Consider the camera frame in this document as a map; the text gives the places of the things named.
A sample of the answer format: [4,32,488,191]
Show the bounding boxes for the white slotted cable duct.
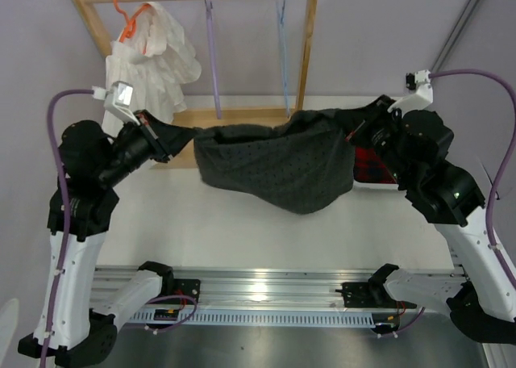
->
[128,308,375,328]

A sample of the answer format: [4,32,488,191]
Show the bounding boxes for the orange plastic hanger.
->
[112,0,152,43]

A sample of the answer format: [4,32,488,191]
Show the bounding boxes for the light blue wire hanger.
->
[276,0,291,118]

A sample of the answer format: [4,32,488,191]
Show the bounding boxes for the white plastic basket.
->
[353,180,399,191]

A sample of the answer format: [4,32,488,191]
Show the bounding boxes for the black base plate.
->
[173,278,202,302]
[335,282,417,309]

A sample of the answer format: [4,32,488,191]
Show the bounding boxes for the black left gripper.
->
[98,108,198,186]

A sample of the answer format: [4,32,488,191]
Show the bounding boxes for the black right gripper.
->
[338,94,415,186]

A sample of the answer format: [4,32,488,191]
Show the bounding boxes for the white pleated dress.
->
[106,2,202,123]

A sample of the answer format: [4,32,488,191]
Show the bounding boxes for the grey polka dot skirt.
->
[148,95,398,215]

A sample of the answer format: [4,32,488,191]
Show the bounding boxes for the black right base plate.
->
[335,282,417,309]

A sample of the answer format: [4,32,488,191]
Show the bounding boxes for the purple plastic hanger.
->
[203,0,223,119]

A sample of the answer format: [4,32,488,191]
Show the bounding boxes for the aluminium mounting rail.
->
[92,266,468,315]

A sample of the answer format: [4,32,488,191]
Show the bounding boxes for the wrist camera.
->
[388,69,434,113]
[92,81,139,124]

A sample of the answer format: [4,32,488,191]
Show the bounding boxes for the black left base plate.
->
[173,278,202,302]

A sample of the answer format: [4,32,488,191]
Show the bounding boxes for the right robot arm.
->
[337,97,515,345]

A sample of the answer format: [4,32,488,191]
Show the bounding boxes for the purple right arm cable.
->
[430,69,516,288]

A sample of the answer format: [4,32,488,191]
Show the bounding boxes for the wooden clothes rack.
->
[69,0,321,169]

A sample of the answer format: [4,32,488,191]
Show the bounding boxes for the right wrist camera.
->
[388,69,434,113]

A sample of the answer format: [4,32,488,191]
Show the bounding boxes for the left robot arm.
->
[18,111,175,367]

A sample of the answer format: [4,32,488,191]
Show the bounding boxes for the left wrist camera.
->
[92,81,139,124]

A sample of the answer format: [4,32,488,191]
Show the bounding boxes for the red black plaid garment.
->
[353,147,396,184]

